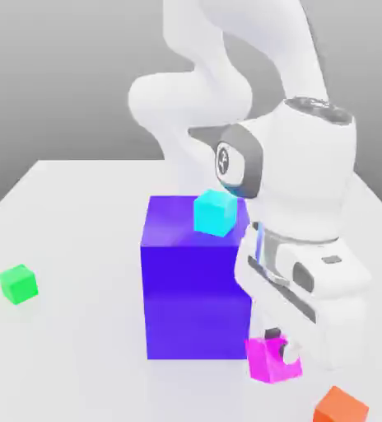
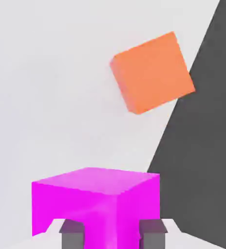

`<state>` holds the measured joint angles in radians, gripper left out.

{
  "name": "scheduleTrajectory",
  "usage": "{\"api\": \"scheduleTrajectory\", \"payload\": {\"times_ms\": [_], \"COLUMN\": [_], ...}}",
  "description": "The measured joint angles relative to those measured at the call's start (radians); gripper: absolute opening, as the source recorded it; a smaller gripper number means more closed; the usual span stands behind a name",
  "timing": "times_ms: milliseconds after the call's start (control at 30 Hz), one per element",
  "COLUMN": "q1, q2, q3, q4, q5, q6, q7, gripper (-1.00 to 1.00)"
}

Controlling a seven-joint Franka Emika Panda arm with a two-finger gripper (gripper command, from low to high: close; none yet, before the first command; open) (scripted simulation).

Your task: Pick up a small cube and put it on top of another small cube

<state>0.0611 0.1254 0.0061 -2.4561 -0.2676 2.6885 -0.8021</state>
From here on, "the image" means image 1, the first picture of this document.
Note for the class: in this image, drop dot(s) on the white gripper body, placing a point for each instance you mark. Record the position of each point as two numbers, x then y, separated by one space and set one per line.
276 296

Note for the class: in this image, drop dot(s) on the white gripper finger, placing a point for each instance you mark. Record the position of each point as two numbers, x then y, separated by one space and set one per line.
291 356
272 333

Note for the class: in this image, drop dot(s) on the small magenta cube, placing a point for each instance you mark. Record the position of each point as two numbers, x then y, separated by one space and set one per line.
266 364

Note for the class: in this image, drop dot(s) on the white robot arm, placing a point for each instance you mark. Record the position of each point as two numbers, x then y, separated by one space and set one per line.
296 171

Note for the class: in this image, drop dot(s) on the small orange cube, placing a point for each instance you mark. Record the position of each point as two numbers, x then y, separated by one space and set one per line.
341 407

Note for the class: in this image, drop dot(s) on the small cyan cube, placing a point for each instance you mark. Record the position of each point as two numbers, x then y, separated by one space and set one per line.
214 212

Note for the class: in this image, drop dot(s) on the small green cube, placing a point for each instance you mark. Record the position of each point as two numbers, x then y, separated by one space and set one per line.
18 284

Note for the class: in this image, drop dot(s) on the large blue box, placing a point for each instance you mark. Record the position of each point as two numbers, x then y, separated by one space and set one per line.
191 296

